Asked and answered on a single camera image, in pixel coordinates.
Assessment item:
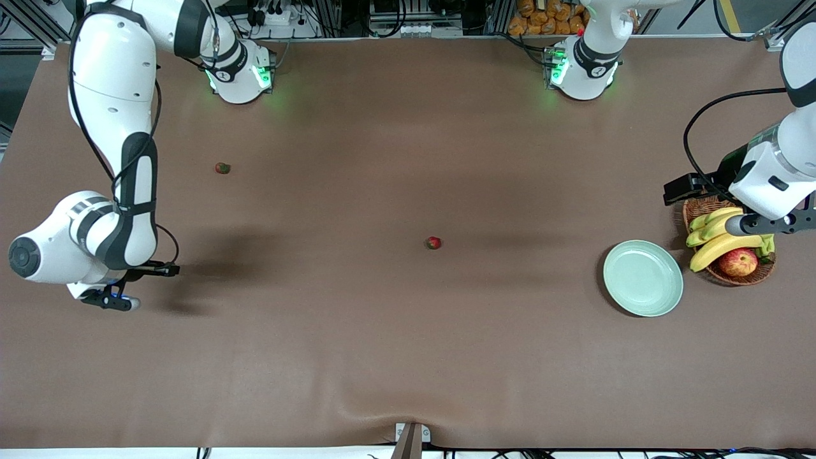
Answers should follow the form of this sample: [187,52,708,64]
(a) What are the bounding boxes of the pale green plate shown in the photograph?
[603,240,684,317]

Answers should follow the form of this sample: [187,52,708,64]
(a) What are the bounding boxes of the brown wicker basket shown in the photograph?
[682,194,776,286]

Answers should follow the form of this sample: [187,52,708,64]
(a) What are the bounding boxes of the small green-tipped banana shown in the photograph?
[689,207,743,232]

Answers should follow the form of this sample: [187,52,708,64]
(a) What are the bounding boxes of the yellow banana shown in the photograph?
[689,231,766,273]
[686,214,775,259]

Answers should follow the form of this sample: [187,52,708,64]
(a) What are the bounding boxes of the red apple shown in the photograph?
[718,248,759,277]

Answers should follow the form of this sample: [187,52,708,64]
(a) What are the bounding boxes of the brown table cover cloth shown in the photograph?
[0,35,816,450]

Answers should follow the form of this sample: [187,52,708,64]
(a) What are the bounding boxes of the white power strip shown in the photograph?
[250,6,321,39]

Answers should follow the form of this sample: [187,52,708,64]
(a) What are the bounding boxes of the white connector strip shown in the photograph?
[372,22,464,38]

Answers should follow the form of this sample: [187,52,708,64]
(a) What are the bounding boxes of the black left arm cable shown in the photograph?
[683,87,791,203]

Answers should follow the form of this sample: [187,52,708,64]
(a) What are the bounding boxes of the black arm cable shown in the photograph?
[67,3,180,268]
[683,87,791,203]

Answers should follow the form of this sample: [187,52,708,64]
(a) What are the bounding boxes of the aluminium frame strut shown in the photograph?
[762,0,816,52]
[0,0,80,61]

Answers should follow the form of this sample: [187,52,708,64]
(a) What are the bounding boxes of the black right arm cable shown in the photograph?
[67,3,180,268]

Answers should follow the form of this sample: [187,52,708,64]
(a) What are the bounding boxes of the metal table bracket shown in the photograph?
[394,422,432,459]

